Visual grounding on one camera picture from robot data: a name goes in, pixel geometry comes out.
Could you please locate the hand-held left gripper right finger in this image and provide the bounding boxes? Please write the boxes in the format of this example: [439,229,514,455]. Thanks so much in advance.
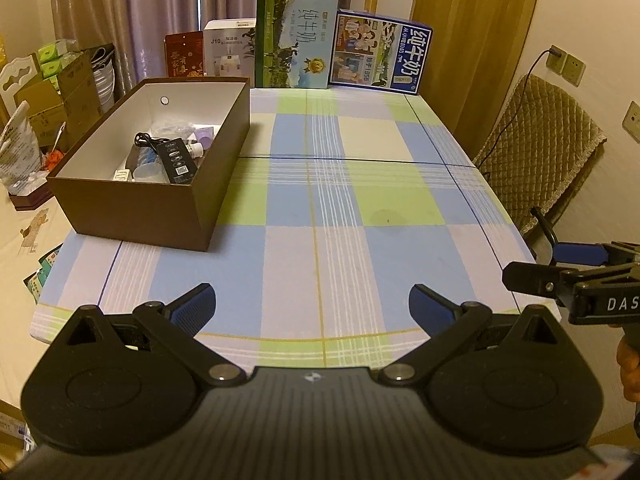
[376,283,577,389]

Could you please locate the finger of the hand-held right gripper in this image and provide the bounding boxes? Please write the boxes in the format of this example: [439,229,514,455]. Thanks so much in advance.
[552,241,640,267]
[501,259,640,307]

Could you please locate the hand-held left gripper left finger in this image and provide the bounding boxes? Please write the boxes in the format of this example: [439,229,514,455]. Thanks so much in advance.
[49,282,247,389]

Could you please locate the brown cardboard storage box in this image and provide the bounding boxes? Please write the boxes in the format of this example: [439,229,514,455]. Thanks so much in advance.
[46,76,251,252]

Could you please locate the clear plastic cup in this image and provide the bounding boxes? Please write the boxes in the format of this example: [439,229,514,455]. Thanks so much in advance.
[131,162,168,184]

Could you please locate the black product box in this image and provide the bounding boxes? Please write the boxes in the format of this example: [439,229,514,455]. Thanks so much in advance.
[150,137,201,186]

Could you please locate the cotton swab bag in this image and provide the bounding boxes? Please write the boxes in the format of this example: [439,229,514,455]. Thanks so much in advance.
[150,120,193,139]

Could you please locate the person's right hand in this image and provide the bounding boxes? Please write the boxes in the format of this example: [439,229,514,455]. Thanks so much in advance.
[616,335,640,403]

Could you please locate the checkered tablecloth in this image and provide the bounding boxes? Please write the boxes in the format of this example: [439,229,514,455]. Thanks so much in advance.
[31,87,538,361]

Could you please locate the chair with quilted cover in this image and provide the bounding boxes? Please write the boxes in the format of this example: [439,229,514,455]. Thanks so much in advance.
[472,74,608,241]

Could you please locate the colourful leaflets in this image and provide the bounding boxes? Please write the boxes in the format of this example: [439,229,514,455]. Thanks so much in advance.
[22,244,63,306]

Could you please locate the white embroidered cloth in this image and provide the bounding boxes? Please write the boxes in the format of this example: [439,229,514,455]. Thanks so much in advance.
[0,192,66,411]

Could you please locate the dark wooden tray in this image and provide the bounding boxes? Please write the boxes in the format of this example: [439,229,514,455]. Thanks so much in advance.
[10,180,56,211]

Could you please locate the white printed plastic bag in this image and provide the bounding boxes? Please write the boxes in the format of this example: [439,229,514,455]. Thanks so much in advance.
[0,101,48,196]

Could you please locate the yellow curtain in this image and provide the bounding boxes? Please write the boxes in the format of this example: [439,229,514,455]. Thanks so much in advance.
[410,0,546,146]

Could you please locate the grey shopping bag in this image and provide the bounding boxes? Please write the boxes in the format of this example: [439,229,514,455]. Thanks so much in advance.
[82,42,118,113]

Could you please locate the red gift box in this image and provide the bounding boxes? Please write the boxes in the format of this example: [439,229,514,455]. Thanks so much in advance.
[164,31,206,80]

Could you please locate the cardboard box with white flap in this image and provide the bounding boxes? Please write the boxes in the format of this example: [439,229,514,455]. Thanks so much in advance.
[0,55,66,148]

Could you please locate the white humidifier box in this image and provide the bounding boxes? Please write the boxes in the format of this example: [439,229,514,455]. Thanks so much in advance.
[202,19,258,81]

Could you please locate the blue milk carton box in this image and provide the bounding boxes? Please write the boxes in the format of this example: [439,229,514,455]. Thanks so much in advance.
[330,8,435,96]

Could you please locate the green milk carton box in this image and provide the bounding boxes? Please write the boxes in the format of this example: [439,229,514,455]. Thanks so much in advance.
[255,0,339,90]

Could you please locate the purple curtain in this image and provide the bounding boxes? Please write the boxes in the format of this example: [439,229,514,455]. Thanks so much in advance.
[47,0,358,106]

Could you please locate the beige wall socket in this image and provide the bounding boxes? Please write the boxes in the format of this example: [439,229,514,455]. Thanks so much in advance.
[562,55,587,86]
[545,46,568,73]

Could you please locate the black charger cable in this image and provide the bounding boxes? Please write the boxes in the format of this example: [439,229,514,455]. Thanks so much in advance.
[480,46,563,161]

